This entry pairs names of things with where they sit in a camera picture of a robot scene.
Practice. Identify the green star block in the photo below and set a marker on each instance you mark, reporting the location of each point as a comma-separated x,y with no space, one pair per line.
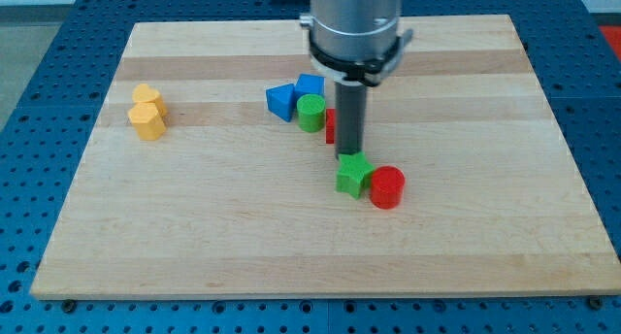
354,174

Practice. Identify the red cylinder block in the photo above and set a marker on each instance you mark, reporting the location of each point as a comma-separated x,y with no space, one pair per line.
387,187

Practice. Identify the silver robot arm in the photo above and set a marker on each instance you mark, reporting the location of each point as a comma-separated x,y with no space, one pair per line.
355,42

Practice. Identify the red block behind tool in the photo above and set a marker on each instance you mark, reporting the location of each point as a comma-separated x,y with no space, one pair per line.
330,125

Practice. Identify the green cylinder block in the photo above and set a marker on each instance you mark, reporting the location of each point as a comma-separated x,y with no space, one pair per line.
311,112

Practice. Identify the blue triangle block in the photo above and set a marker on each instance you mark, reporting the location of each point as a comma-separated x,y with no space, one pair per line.
281,101

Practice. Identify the blue cube block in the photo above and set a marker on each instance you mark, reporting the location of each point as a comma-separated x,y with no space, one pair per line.
309,84

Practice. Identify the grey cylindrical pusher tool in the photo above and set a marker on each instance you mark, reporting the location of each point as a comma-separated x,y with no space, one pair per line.
350,110

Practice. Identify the wooden board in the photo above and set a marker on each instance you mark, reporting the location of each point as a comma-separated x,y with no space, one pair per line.
233,203

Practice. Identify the yellow hexagon block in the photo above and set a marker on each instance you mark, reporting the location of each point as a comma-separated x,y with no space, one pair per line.
147,121

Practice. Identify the yellow heart block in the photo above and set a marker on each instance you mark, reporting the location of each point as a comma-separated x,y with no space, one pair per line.
144,93

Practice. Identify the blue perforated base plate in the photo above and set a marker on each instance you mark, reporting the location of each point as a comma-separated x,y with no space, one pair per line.
43,140

